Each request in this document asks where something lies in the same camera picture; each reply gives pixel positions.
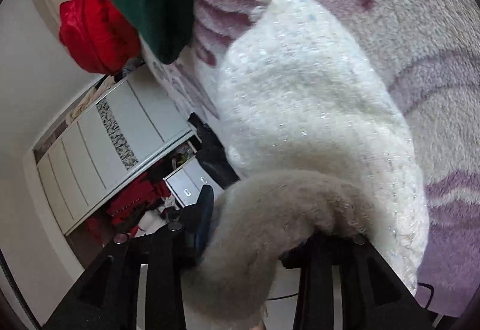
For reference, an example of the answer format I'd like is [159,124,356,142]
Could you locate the red hanging clothes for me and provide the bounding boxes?
[85,164,171,238]

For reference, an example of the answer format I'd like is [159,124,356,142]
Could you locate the white sliding wardrobe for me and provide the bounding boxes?
[33,63,196,237]

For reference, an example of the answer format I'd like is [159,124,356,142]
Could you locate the black crumpled garment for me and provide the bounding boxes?
[187,112,241,189]

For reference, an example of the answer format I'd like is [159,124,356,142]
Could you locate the white drawer unit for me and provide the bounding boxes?
[163,157,215,209]

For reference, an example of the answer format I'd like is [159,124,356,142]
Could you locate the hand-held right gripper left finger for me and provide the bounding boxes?
[41,185,214,330]

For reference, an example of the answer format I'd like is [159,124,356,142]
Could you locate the white tweed jacket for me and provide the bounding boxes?
[200,0,430,330]

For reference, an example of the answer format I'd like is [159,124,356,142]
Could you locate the red quilt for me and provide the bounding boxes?
[59,0,142,75]

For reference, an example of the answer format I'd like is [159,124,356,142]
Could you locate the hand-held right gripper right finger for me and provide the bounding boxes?
[279,232,428,330]

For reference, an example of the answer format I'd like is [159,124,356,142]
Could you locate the black cable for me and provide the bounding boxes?
[416,281,436,312]

